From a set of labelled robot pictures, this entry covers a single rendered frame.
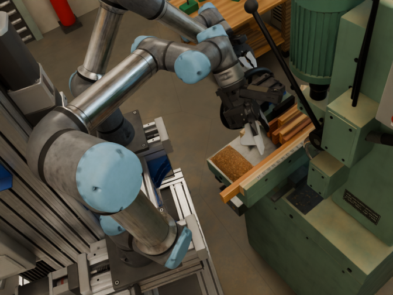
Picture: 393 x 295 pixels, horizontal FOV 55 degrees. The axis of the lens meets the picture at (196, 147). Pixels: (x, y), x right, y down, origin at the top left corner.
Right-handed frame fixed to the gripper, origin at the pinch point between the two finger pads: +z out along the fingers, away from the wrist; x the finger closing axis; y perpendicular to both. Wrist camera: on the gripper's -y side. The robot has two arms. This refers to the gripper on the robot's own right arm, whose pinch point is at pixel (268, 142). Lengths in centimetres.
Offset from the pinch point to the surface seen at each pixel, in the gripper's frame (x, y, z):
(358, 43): 10.0, -29.6, -19.6
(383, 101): 24.9, -30.1, -11.1
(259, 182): -0.4, 7.7, 11.9
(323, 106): -13.0, -16.2, -0.3
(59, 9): -215, 186, -97
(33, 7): -213, 208, -110
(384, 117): 23.8, -29.4, -7.4
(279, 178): -9.2, 3.8, 16.9
